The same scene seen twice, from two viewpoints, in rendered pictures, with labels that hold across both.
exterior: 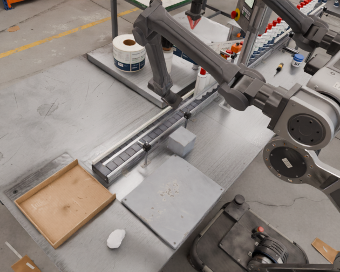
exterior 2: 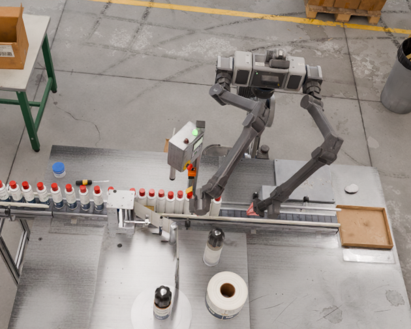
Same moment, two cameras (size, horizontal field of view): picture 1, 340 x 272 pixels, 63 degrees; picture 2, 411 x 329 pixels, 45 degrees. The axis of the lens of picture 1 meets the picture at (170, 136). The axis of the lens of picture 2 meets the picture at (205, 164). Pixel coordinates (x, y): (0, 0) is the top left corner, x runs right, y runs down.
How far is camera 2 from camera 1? 2.93 m
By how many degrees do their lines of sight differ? 71
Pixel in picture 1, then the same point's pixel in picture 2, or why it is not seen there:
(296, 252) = (209, 153)
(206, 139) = (243, 190)
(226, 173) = (259, 165)
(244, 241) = not seen: hidden behind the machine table
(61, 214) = (370, 223)
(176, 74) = (198, 250)
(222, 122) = not seen: hidden behind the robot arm
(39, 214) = (381, 232)
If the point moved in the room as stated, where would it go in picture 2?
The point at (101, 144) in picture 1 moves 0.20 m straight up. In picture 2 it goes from (316, 246) to (326, 230)
